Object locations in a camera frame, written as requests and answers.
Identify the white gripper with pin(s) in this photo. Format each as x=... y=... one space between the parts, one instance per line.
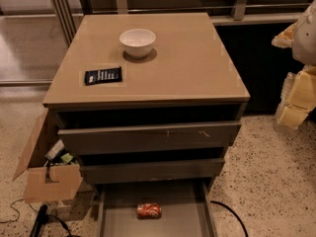
x=306 y=39

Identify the red coke can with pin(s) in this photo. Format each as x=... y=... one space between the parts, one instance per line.
x=149 y=210

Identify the top grey drawer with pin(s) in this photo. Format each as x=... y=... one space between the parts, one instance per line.
x=146 y=138

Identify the middle grey drawer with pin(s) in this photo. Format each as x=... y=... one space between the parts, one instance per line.
x=151 y=171

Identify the tan drawer cabinet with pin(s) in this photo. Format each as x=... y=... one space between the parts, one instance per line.
x=187 y=77

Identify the open bottom grey drawer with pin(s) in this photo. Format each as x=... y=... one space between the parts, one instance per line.
x=186 y=210

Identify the white ceramic bowl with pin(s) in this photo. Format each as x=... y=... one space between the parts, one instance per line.
x=137 y=42

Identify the black snack packet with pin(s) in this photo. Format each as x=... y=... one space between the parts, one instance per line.
x=103 y=76

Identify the green packet in box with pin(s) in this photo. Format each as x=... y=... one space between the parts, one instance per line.
x=66 y=158

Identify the grey packet in box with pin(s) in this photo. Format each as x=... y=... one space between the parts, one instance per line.
x=55 y=150

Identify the brown cardboard box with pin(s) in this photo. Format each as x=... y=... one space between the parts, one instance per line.
x=46 y=183

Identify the black power strip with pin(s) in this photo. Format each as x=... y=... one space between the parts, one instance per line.
x=41 y=219

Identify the metal window railing frame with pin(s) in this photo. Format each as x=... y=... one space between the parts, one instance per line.
x=222 y=12

